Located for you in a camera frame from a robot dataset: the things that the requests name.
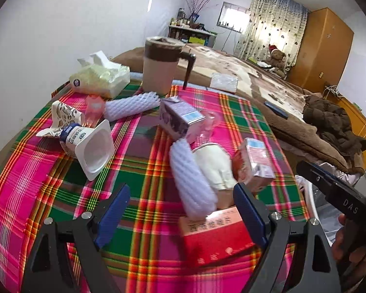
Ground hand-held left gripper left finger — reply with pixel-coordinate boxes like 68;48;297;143
20;183;132;293

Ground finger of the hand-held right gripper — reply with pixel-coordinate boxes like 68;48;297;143
296;161;339;196

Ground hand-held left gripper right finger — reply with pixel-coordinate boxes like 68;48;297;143
233;181;342;293

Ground red drink carton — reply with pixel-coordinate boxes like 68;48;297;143
232;137;275;193

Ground red medicine box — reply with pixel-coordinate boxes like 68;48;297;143
178;206;263;267

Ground cream pouch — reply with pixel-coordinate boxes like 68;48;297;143
192;143;238;191

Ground white foam net sleeve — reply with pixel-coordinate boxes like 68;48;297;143
170;139;218;219
104;91;161;121

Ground white yogurt cup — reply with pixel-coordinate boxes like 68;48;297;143
59;119;115;181

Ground clear plastic cup red residue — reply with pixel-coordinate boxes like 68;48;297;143
195;110;223;142

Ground purple drink carton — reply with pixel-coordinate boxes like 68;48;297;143
159;95;206;143

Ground printed paper cup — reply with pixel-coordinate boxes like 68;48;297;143
36;100;86;139

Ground person's right hand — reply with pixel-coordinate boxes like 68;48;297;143
331;214;354;261

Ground white bed skirt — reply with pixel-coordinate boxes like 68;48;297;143
319;162;366;187

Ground dark brown jacket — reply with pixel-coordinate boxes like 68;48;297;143
303;94;366;156

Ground plaid tablecloth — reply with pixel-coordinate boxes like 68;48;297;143
0;81;308;293

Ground black remote control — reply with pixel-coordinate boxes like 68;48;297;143
264;101;289;119

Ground brown bed blanket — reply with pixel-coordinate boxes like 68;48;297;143
110;43;366;174

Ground brown teddy bear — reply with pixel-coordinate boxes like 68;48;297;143
261;45;287;78

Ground wooden wardrobe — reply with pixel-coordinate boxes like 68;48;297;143
288;8;354;94

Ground soft tissue pack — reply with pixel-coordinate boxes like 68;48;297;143
70;51;131;98

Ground brown and beige lidded mug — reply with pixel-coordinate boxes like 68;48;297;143
142;36;196;95

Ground patterned curtain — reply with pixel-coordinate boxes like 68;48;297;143
233;0;310;68

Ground window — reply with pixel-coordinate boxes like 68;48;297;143
216;1;251;33

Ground cluttered white shelf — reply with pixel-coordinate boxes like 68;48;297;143
168;8;215;48

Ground bare decorative branches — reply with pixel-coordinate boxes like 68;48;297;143
183;0;214;22

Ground white charger cable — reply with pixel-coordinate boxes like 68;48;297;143
323;82;343;97

